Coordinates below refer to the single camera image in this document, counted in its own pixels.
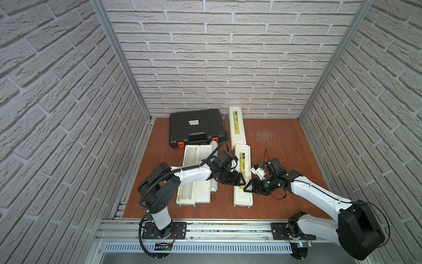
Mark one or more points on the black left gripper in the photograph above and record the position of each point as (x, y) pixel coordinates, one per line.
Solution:
(229, 176)

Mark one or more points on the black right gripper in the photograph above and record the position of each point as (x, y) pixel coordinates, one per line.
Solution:
(257, 187)

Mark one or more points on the cream dispenser with lid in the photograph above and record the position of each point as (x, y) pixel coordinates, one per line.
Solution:
(195, 187)

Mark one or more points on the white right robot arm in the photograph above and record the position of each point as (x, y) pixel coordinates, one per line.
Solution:
(352, 224)

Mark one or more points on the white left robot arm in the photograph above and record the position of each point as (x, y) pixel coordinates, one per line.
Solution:
(163, 183)

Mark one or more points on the black plastic tool case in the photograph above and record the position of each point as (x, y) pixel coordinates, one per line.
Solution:
(196, 128)

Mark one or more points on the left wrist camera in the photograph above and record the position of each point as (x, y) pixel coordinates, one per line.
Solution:
(228, 161)

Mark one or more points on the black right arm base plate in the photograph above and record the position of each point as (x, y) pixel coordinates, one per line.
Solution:
(288, 231)

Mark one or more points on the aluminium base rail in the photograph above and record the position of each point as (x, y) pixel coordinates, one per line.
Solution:
(202, 236)

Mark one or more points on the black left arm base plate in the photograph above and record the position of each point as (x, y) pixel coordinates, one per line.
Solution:
(165, 230)

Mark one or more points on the aluminium corner post right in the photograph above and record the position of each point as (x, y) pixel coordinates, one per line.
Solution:
(337, 55)

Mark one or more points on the aluminium corner post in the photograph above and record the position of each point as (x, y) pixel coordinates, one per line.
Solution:
(337, 55)
(113, 39)

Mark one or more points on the aluminium corner post left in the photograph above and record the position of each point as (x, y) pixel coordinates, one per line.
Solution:
(113, 39)

